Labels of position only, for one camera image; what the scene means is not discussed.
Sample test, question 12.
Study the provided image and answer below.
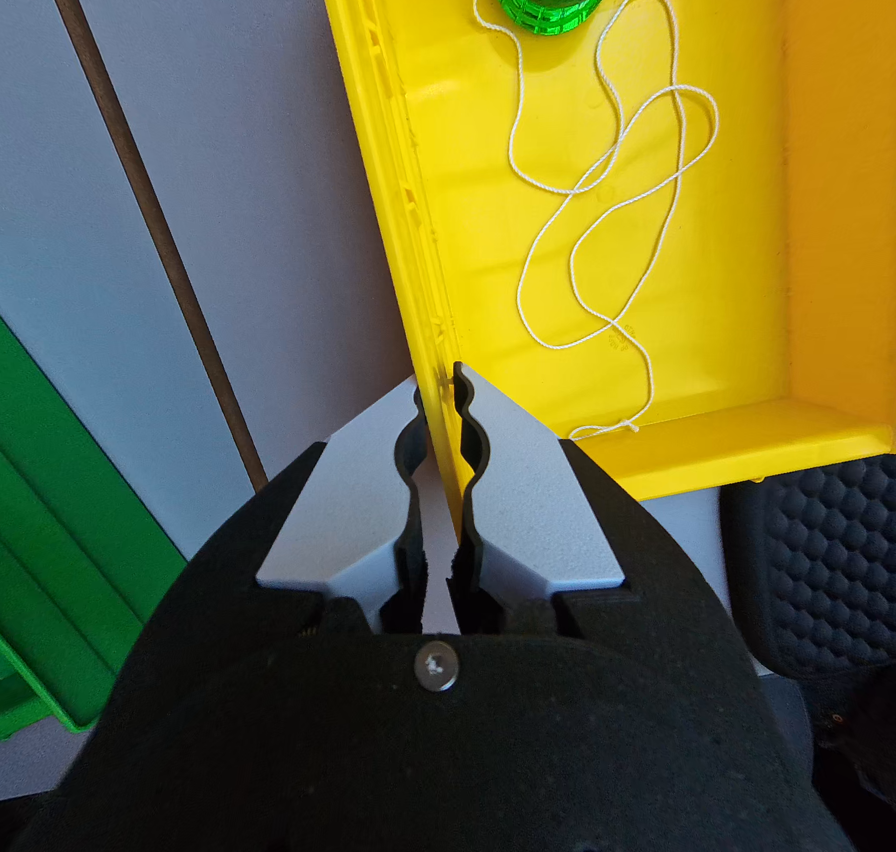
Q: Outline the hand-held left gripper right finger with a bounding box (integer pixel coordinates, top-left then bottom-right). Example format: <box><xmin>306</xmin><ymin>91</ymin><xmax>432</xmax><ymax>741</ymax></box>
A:
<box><xmin>447</xmin><ymin>360</ymin><xmax>625</xmax><ymax>623</ymax></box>

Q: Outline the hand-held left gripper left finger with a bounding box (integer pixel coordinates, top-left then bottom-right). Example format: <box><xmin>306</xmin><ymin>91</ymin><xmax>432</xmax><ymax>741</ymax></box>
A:
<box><xmin>255</xmin><ymin>374</ymin><xmax>429</xmax><ymax>630</ymax></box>

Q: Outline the white yoyo string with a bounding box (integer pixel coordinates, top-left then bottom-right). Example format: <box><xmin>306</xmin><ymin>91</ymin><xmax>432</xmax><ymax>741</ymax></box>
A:
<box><xmin>472</xmin><ymin>0</ymin><xmax>721</xmax><ymax>443</ymax></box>

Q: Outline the yellow plastic bin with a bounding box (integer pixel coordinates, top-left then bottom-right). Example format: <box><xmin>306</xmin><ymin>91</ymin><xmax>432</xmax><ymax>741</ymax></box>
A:
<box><xmin>313</xmin><ymin>0</ymin><xmax>896</xmax><ymax>542</ymax></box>

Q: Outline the green plastic bin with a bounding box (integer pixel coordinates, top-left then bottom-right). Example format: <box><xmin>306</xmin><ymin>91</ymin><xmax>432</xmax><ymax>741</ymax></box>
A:
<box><xmin>0</xmin><ymin>316</ymin><xmax>189</xmax><ymax>740</ymax></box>

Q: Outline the black honeycomb pad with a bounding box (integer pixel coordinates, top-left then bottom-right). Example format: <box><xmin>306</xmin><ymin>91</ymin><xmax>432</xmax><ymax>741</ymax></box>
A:
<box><xmin>720</xmin><ymin>453</ymin><xmax>896</xmax><ymax>682</ymax></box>

